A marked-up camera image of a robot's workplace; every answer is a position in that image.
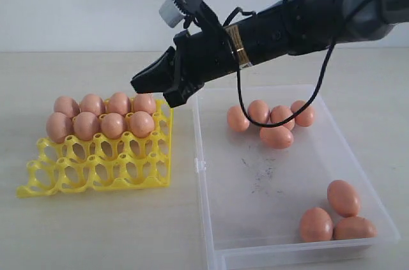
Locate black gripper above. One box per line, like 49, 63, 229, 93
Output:
130, 0, 343, 108

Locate yellow plastic egg tray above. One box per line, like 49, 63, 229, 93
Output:
16, 100, 173, 198

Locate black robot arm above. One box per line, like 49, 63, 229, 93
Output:
130, 0, 408, 107

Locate clear plastic container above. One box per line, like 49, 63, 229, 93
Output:
192, 88, 399, 269

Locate black camera cable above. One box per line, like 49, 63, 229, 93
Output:
220, 0, 397, 129

